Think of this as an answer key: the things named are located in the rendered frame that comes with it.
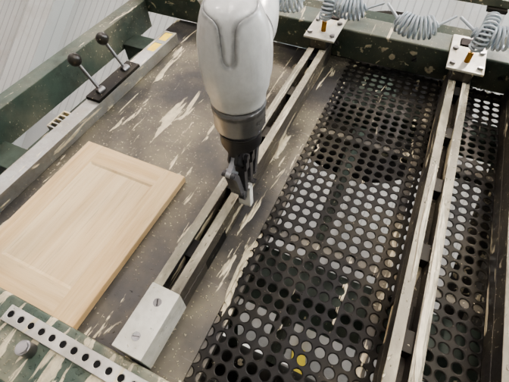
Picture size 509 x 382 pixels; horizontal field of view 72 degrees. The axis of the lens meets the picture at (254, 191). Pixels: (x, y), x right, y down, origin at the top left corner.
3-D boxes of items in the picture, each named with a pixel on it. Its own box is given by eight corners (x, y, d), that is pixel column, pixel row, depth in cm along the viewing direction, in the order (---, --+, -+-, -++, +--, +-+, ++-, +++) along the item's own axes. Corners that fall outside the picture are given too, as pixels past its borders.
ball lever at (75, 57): (96, 98, 106) (61, 58, 99) (104, 91, 108) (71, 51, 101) (102, 95, 104) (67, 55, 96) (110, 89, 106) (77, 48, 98)
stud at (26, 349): (20, 355, 62) (10, 351, 59) (30, 341, 63) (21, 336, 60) (30, 361, 61) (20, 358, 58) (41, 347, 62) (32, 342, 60)
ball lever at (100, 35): (120, 76, 113) (90, 37, 105) (128, 70, 115) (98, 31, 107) (127, 73, 110) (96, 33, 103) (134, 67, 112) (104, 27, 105)
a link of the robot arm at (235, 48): (269, 120, 53) (275, 69, 60) (270, 18, 40) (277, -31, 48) (198, 117, 54) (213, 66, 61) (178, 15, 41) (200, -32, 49)
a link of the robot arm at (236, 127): (275, 88, 57) (274, 116, 62) (226, 75, 60) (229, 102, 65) (251, 123, 53) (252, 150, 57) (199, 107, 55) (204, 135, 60)
